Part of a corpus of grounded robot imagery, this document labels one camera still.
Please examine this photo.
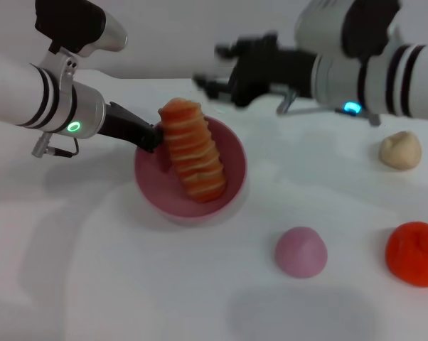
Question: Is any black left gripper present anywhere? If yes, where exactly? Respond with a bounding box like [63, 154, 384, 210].
[98, 102, 165, 153]

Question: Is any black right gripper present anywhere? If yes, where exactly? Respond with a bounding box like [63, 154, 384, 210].
[192, 33, 316, 107]

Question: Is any orange striped long bread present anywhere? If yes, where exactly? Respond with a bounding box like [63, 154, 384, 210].
[158, 97, 228, 204]

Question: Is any pink plastic bowl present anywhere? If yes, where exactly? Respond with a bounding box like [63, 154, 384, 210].
[134, 117, 249, 225]

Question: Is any pink round bun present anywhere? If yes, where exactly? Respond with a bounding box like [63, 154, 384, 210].
[274, 226, 328, 279]

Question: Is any beige round bun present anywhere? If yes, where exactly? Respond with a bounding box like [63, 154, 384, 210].
[378, 130, 422, 172]

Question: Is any orange-red round bun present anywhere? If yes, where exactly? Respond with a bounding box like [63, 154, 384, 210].
[385, 221, 428, 288]

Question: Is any right arm connector cable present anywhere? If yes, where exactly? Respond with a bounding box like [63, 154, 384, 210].
[276, 88, 382, 126]

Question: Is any arm connector cable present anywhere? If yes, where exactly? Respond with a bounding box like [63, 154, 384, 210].
[31, 133, 80, 158]
[276, 88, 382, 126]

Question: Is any left arm connector cable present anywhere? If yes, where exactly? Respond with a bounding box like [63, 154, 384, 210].
[31, 133, 80, 158]

